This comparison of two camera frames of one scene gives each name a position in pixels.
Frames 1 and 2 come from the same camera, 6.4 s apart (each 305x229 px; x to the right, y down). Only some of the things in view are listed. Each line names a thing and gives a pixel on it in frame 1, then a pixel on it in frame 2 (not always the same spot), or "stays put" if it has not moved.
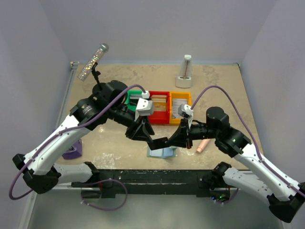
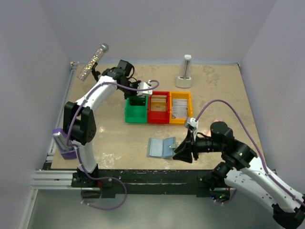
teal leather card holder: [164, 152] stays put
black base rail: [114, 182] stays put
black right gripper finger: [177, 140] → [185, 155]
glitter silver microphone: [103, 48] stays put
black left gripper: [141, 130] → [127, 95]
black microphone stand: [96, 73] stays put
